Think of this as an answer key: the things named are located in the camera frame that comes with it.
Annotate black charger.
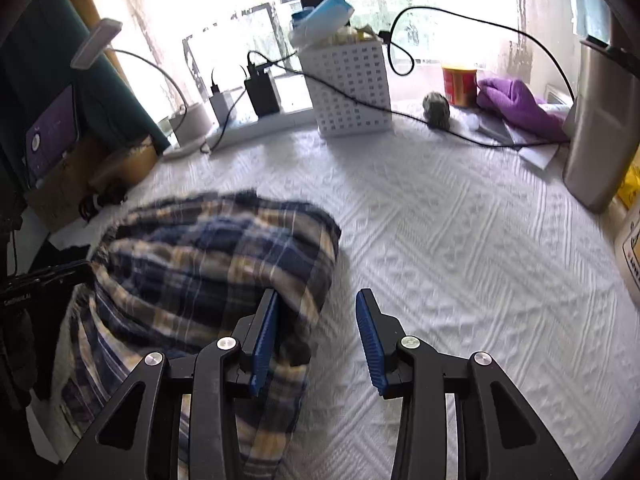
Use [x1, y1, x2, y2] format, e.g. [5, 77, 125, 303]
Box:
[243, 62, 282, 117]

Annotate white power strip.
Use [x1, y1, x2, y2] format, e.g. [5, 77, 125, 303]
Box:
[202, 105, 316, 151]

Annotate white bear print mug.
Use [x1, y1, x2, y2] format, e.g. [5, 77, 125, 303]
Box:
[612, 207, 640, 301]

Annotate blue face mask pack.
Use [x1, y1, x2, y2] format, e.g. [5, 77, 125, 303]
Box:
[289, 0, 356, 46]

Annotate purple cloth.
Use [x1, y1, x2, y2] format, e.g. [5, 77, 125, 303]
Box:
[475, 76, 573, 142]

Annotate small grey ball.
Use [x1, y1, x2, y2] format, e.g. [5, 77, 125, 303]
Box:
[422, 91, 452, 128]

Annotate plaid flannel shirt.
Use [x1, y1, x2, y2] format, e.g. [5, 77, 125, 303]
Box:
[60, 189, 343, 480]

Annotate white desk lamp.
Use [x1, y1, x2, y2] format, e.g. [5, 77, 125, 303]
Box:
[70, 18, 216, 161]

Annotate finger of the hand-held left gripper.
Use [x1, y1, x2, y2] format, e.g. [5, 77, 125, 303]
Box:
[60, 260, 97, 288]

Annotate white textured bed cover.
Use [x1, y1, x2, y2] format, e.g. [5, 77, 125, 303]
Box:
[25, 105, 640, 480]

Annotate white charger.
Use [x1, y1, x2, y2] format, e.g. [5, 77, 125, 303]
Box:
[207, 87, 236, 126]

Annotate long black charging cable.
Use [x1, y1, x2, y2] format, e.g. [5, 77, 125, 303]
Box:
[247, 6, 578, 148]

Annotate cardboard box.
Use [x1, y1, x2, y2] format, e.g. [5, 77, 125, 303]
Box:
[25, 132, 161, 231]

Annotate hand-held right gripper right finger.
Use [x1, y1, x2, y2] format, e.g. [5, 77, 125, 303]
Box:
[355, 288, 581, 480]

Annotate white perforated basket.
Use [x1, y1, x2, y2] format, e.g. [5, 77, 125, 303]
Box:
[299, 39, 393, 137]

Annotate white papers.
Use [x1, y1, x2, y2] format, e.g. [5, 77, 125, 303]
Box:
[472, 112, 568, 170]

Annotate yellow packet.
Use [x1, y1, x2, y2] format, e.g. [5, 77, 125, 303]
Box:
[617, 162, 640, 211]

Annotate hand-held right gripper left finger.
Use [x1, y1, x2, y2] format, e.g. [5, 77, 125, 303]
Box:
[57, 287, 281, 480]

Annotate steel tumbler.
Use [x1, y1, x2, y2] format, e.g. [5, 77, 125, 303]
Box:
[562, 35, 640, 213]

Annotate short black charger cable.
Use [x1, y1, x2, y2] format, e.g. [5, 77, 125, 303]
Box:
[200, 67, 251, 153]

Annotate red can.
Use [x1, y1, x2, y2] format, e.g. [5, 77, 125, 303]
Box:
[441, 63, 481, 108]

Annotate teal curtain with yellow lining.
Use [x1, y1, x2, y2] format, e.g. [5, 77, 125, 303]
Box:
[0, 0, 171, 156]

